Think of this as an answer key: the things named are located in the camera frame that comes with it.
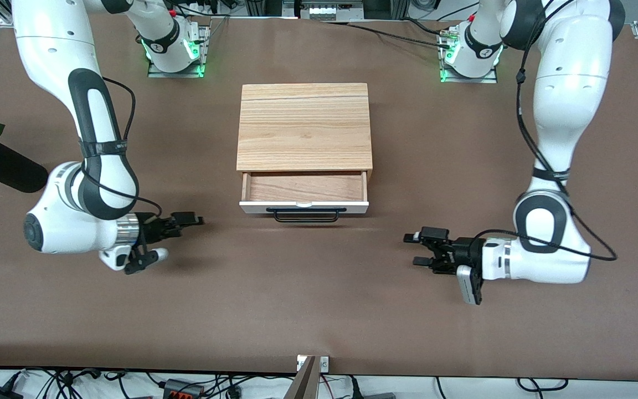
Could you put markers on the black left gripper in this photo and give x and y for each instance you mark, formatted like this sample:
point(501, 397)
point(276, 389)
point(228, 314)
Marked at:
point(464, 252)

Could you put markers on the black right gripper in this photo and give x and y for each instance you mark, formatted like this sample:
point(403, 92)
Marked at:
point(150, 231)

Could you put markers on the white Franka right arm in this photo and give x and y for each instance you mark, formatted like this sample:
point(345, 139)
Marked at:
point(47, 55)

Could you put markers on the white Franka left arm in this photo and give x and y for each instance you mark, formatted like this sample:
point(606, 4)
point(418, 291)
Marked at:
point(574, 83)

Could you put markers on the wooden drawer cabinet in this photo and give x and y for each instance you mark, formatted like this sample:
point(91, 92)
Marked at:
point(302, 122)

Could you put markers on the black orange power adapter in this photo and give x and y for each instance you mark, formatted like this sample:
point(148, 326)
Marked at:
point(183, 389)

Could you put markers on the black vase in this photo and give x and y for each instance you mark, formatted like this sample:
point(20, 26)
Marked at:
point(14, 174)

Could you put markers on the grey power strip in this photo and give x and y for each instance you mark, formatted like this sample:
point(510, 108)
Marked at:
point(324, 10)

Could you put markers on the silver camera mount bracket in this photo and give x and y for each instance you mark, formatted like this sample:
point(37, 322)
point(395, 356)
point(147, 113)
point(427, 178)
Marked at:
point(324, 364)

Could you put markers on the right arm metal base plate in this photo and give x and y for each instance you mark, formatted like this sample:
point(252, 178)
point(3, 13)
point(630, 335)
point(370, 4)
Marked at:
point(155, 72)

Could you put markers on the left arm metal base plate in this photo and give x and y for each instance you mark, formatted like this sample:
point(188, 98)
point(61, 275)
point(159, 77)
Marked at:
point(490, 78)

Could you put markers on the brown camera post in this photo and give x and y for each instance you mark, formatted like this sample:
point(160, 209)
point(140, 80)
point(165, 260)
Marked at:
point(303, 385)

